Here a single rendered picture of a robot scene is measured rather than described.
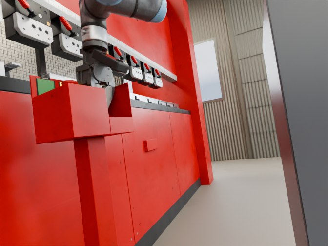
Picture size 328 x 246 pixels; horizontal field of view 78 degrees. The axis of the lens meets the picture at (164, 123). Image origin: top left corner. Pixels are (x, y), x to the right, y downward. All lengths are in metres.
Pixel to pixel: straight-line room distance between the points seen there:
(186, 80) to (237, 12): 2.24
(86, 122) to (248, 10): 4.09
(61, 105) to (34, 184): 0.34
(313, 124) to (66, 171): 0.76
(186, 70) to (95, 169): 2.09
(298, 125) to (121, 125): 0.44
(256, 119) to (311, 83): 3.70
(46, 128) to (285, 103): 0.50
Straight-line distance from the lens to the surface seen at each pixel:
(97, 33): 0.66
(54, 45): 1.17
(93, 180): 0.57
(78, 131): 0.48
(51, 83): 0.66
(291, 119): 0.24
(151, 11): 0.67
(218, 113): 4.05
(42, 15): 1.12
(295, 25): 0.25
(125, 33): 1.66
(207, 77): 4.16
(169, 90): 2.55
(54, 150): 0.81
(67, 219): 0.86
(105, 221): 0.61
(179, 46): 2.63
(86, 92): 0.52
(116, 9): 0.63
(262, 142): 3.95
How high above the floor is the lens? 0.64
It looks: 3 degrees up
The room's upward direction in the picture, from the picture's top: 8 degrees counter-clockwise
